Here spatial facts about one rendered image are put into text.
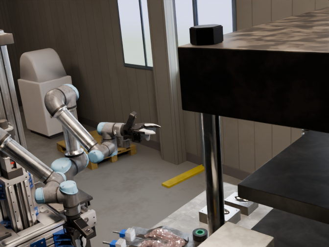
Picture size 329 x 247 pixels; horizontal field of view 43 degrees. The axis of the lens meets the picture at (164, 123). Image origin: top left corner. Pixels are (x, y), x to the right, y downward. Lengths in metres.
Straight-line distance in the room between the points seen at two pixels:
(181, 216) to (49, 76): 4.52
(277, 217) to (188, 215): 1.06
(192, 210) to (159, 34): 2.72
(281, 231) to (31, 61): 5.60
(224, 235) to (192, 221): 1.35
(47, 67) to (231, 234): 5.77
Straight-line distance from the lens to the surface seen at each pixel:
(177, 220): 2.65
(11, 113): 2.45
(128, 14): 5.69
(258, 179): 1.45
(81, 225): 2.02
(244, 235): 1.29
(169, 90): 5.03
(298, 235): 1.63
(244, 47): 1.15
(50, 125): 6.81
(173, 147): 5.27
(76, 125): 2.31
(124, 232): 2.47
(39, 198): 2.01
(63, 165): 2.45
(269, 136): 4.45
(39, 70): 6.74
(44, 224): 2.55
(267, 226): 1.67
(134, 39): 5.65
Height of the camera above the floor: 2.19
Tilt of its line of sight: 18 degrees down
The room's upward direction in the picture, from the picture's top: 5 degrees counter-clockwise
